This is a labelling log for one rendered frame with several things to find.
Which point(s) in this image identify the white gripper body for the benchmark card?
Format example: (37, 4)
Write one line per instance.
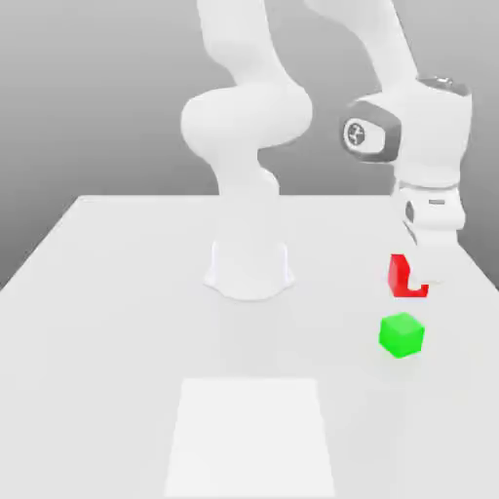
(434, 241)

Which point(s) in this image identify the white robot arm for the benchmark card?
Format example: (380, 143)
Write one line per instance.
(245, 117)

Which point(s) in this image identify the small green cube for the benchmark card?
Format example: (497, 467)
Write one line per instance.
(401, 335)

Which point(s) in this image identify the small red cube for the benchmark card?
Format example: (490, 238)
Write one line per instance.
(396, 275)

